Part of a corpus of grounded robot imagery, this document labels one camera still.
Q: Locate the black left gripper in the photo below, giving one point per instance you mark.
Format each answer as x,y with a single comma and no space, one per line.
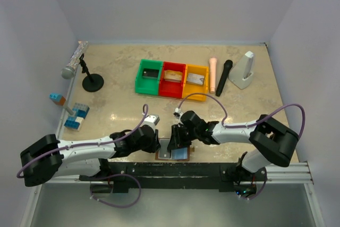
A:
155,145

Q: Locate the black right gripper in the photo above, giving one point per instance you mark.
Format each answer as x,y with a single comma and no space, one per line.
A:
176,141

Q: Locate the brown leather card holder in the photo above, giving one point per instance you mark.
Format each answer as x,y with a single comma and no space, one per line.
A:
178,155

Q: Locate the black VIP card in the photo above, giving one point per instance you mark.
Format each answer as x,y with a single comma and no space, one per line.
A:
163,152

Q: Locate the silver VIP card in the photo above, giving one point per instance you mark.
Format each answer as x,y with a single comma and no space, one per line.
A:
194,76

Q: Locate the gold VIP card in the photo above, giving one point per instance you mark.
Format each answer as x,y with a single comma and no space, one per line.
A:
170,74

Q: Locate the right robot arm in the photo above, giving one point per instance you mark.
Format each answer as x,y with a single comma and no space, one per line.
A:
274,142

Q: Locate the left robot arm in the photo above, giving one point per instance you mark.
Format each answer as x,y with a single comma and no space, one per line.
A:
49,157

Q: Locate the silver card in yellow bin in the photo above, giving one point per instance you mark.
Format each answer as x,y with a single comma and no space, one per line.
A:
199,82

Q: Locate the black card in green bin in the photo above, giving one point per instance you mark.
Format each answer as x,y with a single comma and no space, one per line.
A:
150,73

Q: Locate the red plastic bin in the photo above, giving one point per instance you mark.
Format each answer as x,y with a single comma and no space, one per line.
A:
171,88

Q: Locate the green plastic bin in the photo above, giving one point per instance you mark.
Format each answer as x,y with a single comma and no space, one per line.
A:
148,86

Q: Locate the yellow plastic bin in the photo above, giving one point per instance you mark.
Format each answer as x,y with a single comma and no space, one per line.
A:
189,88

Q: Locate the blue toy brick stack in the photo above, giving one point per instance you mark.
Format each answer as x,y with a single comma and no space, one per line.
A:
75,121

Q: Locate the black microphone stand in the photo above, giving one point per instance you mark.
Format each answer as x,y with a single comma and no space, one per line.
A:
92,82

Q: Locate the grey wedge stand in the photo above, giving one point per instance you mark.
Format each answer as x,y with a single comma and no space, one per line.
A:
242,73

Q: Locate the blue orange toy brick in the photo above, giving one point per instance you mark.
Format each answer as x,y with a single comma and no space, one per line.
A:
57,99

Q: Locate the silver glitter microphone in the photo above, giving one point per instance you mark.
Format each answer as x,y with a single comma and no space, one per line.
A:
69,71

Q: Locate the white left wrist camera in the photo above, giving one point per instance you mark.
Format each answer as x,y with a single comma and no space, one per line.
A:
151,120

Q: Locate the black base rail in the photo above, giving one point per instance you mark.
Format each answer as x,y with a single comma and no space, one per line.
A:
120,177

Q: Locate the pink cylindrical handle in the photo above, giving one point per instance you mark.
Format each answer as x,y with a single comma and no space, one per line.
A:
212,74

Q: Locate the aluminium frame rail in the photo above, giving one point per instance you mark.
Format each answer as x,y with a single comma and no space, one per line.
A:
295,173

